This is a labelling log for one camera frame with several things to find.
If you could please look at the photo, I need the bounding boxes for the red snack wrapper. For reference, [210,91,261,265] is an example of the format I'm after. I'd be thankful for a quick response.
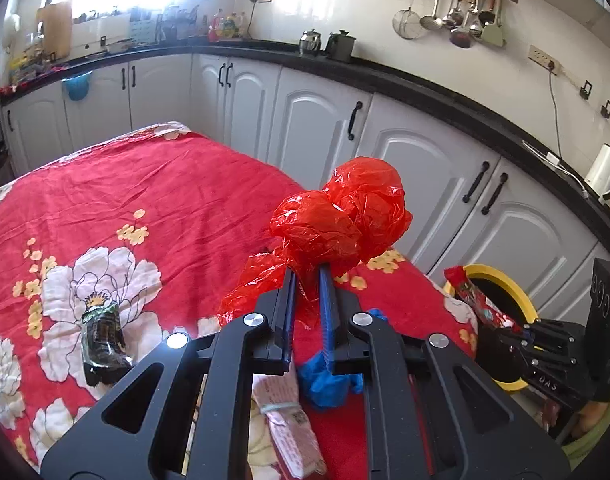
[444,266,522,334]

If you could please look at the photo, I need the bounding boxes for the pink white paper packet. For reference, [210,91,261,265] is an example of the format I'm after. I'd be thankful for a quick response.
[247,365,327,479]

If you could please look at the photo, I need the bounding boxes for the red plastic bag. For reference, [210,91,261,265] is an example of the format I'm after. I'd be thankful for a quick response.
[217,157,412,328]

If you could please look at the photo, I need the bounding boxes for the yellow rim trash bin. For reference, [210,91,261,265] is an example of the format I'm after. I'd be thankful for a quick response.
[444,263,537,393]

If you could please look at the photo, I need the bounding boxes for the right hand painted nails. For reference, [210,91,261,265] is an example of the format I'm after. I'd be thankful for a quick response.
[536,400,609,442]

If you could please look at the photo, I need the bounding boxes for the blue crumpled glove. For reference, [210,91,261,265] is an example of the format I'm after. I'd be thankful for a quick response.
[296,308,390,410]

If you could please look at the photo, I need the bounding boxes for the white electric kettle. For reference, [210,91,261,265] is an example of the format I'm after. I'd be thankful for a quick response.
[584,143,610,204]

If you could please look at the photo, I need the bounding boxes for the dark green snack packet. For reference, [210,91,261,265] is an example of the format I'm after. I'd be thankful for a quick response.
[81,300,132,387]

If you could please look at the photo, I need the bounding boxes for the red floral tablecloth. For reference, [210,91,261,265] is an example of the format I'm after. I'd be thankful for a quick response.
[0,124,478,479]

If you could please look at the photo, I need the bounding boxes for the dark metal pot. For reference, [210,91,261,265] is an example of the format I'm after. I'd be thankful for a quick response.
[326,29,356,63]

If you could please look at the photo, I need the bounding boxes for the steel teapot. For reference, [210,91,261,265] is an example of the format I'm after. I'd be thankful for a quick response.
[299,29,321,56]

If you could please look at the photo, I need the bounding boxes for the steel ladle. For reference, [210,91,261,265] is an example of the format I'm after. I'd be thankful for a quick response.
[420,0,443,32]

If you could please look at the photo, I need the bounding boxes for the green spatula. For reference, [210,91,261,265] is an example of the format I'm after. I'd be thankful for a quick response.
[482,0,505,48]

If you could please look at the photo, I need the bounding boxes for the blue hanging basket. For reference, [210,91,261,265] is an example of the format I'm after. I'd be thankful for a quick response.
[61,70,93,102]

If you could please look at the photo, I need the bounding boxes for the wooden cutting board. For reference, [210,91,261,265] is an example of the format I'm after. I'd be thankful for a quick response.
[37,1,73,60]

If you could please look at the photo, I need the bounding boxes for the wall power strip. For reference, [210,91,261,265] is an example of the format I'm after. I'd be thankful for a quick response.
[528,44,561,76]

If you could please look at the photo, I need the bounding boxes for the wire mesh skimmer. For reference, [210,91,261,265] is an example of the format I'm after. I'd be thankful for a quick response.
[392,0,422,40]

